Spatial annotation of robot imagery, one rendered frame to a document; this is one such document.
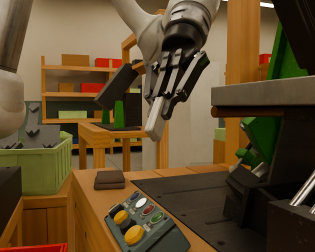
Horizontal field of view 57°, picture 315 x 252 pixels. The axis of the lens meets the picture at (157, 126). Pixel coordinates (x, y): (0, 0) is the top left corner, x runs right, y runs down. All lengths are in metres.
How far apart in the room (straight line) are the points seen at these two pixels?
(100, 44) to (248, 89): 7.41
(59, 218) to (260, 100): 0.99
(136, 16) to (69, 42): 6.77
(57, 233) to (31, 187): 0.19
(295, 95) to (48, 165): 1.00
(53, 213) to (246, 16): 1.01
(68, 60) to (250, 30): 5.98
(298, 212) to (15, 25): 0.82
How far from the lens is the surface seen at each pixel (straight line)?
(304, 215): 0.32
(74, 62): 6.93
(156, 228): 0.43
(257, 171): 0.58
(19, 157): 1.15
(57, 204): 1.13
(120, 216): 0.49
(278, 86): 0.22
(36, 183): 1.16
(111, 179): 0.76
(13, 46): 0.93
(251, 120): 0.48
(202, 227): 0.55
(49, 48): 7.49
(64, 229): 1.16
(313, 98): 0.20
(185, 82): 0.48
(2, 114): 0.88
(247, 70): 1.17
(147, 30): 0.75
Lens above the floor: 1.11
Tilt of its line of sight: 4 degrees down
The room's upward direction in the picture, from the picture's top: straight up
